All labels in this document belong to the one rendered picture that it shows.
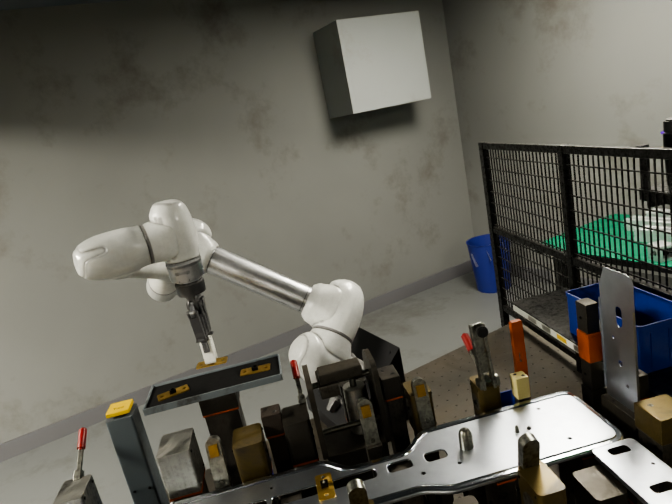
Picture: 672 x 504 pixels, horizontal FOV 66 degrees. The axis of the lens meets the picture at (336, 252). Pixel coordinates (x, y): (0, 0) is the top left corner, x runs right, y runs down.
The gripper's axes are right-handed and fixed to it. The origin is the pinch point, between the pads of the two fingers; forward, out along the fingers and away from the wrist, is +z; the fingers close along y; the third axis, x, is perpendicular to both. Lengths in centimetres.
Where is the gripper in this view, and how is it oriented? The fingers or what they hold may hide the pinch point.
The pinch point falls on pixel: (208, 349)
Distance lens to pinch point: 147.4
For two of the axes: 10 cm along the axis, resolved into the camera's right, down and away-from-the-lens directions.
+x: 9.8, -2.1, 0.3
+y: 0.8, 2.4, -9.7
